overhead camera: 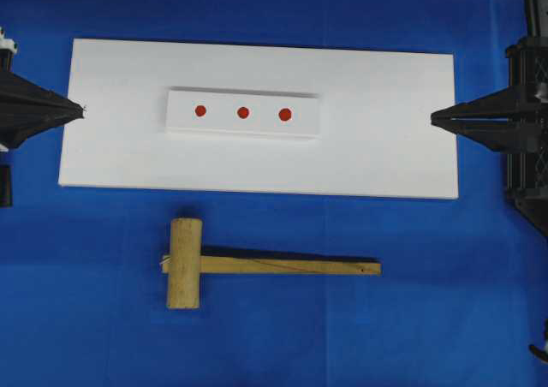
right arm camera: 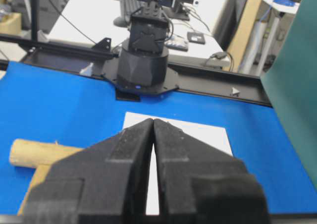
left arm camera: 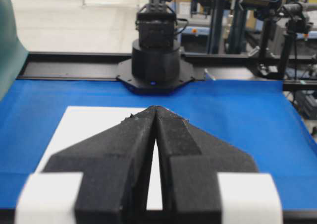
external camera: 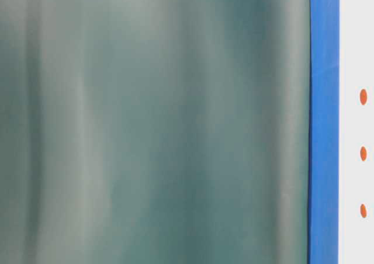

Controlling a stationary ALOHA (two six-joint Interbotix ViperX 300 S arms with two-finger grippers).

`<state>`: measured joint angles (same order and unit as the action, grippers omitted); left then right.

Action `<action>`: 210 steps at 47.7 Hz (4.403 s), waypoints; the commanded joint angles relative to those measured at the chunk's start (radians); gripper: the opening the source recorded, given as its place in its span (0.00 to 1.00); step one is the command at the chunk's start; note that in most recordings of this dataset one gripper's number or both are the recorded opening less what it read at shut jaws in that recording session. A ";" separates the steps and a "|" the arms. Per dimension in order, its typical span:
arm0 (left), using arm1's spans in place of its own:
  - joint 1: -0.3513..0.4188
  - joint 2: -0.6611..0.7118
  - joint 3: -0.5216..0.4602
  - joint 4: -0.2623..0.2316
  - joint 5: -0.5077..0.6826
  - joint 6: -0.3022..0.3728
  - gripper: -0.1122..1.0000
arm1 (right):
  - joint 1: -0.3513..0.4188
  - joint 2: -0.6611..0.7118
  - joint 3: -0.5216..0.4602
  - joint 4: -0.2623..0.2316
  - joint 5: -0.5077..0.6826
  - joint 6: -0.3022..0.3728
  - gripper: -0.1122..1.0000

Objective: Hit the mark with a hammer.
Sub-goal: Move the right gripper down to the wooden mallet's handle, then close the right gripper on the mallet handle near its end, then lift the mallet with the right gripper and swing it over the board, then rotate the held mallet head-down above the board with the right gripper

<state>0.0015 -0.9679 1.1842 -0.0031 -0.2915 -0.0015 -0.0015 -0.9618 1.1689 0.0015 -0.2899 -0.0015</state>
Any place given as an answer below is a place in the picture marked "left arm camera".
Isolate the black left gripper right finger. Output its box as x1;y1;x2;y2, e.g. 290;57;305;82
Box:
153;105;283;224

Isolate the green backdrop curtain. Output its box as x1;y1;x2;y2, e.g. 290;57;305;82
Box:
0;0;28;99

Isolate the black aluminium frame rail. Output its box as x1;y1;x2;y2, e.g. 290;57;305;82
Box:
17;52;317;93

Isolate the white rectangular board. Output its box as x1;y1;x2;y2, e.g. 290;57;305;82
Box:
36;106;163;211

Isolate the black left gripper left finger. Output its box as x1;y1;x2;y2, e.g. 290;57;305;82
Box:
14;105;156;224

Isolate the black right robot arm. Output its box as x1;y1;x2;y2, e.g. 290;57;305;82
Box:
132;0;180;83

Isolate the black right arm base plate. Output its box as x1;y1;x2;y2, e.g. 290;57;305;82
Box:
116;59;205;95

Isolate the blue table cloth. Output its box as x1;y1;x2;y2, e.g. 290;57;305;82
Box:
0;80;317;210

